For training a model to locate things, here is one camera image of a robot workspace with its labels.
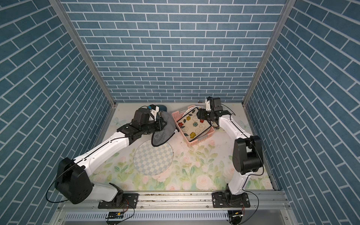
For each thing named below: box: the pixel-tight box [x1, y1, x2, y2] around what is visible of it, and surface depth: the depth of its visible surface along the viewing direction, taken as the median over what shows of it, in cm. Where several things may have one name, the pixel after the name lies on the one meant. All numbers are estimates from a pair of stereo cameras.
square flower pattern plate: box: [176, 106, 212, 143], surface depth 102 cm
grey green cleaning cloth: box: [151, 111, 180, 147], surface depth 80 cm
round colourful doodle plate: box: [182, 105, 205, 120], surface depth 109 cm
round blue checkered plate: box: [133, 139, 174, 177], surface depth 90 cm
